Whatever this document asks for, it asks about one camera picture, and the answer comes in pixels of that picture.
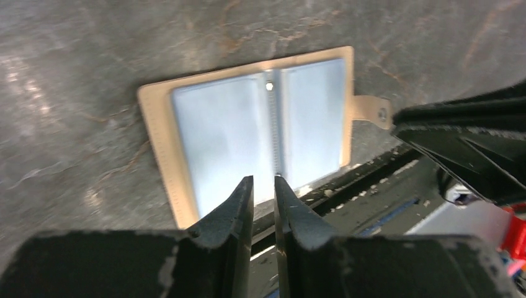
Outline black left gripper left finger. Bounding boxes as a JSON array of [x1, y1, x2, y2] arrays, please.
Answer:
[[1, 176, 254, 297]]

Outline colourful toy bricks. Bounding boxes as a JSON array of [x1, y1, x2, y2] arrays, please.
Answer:
[[500, 203, 525, 276]]

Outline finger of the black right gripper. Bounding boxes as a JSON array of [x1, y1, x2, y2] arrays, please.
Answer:
[[394, 125, 525, 205], [392, 80, 525, 134]]

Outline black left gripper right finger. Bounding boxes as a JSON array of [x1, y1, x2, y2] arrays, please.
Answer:
[[274, 176, 519, 297]]

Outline beige leather card holder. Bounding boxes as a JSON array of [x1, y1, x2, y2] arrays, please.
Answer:
[[137, 46, 393, 228]]

